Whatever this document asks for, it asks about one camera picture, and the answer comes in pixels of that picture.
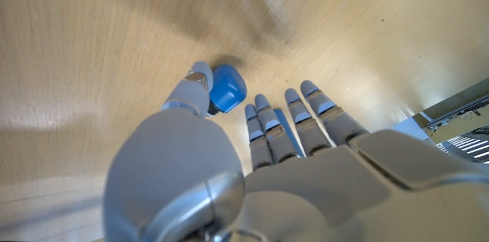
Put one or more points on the blue bottle cap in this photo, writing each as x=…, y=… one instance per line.
x=228, y=88

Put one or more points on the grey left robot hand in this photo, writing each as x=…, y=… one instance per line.
x=305, y=196

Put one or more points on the grey metal shelf unit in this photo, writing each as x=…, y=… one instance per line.
x=458, y=114

